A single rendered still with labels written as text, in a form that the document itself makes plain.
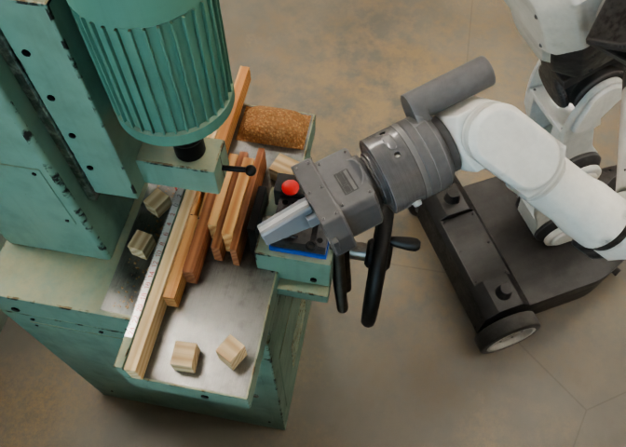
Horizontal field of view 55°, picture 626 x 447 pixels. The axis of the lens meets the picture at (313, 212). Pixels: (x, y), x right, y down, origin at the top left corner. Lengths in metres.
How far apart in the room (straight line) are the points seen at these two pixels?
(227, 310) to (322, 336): 0.95
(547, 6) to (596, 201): 0.37
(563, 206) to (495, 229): 1.33
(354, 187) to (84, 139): 0.49
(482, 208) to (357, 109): 0.70
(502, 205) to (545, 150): 1.45
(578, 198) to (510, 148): 0.12
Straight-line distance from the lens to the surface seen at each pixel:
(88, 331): 1.37
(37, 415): 2.10
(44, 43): 0.83
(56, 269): 1.30
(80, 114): 0.92
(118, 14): 0.71
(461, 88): 0.65
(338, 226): 0.60
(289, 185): 1.03
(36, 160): 1.00
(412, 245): 1.09
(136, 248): 1.23
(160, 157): 1.04
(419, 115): 0.64
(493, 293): 1.90
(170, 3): 0.71
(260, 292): 1.07
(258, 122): 1.23
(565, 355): 2.13
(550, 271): 2.03
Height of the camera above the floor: 1.89
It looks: 60 degrees down
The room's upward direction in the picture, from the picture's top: straight up
